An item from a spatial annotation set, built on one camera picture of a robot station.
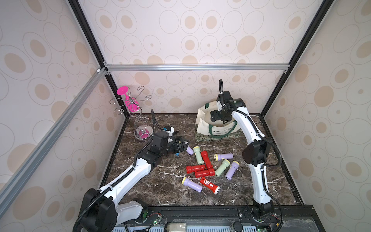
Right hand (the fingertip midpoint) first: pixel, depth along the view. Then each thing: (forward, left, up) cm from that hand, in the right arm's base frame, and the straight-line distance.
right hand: (223, 117), depth 95 cm
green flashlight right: (-26, -1, -15) cm, 30 cm away
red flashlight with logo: (-42, +6, -14) cm, 44 cm away
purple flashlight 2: (-30, -5, -15) cm, 34 cm away
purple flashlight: (-18, +22, -14) cm, 31 cm away
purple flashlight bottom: (-39, +21, -14) cm, 46 cm away
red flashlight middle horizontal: (-31, +21, -14) cm, 40 cm away
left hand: (-24, +22, +4) cm, 32 cm away
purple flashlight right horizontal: (-22, +3, -14) cm, 26 cm away
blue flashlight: (-20, +29, -15) cm, 39 cm away
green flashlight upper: (-18, +16, -14) cm, 28 cm away
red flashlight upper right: (-23, +10, -15) cm, 30 cm away
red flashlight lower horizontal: (-33, +13, -15) cm, 38 cm away
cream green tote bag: (-10, +11, -2) cm, 15 cm away
